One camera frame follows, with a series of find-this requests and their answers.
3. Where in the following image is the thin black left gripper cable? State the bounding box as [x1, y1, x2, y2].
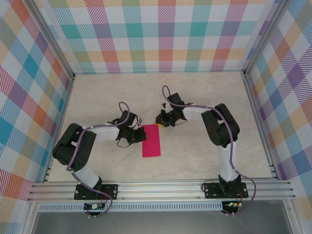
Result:
[116, 138, 132, 149]

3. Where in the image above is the thin black right gripper cable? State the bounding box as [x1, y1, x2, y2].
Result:
[174, 117, 189, 127]

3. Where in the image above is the magenta cloth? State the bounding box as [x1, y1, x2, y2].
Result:
[141, 123, 162, 158]

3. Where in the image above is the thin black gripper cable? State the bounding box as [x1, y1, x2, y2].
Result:
[116, 138, 132, 149]
[174, 117, 189, 127]

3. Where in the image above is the perforated metal cable tray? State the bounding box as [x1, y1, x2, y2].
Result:
[39, 203, 224, 212]

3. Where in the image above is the aluminium side rail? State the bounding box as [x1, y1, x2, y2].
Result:
[42, 75, 75, 183]
[242, 70, 281, 181]

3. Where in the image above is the aluminium frame post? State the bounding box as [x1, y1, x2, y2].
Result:
[243, 0, 291, 78]
[24, 0, 76, 80]

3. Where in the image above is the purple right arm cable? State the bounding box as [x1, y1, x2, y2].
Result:
[162, 85, 257, 217]

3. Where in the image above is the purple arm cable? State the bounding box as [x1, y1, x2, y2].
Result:
[162, 85, 257, 217]
[66, 101, 131, 219]

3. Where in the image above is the short aluminium frame strut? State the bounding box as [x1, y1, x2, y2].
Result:
[282, 198, 298, 234]
[23, 201, 39, 234]

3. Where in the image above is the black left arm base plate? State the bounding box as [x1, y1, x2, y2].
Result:
[74, 184, 119, 200]

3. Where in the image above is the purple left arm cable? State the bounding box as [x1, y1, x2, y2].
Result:
[66, 101, 131, 219]

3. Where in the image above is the wide aluminium base rail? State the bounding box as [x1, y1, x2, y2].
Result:
[27, 179, 297, 202]

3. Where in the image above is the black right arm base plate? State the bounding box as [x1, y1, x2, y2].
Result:
[202, 182, 248, 199]

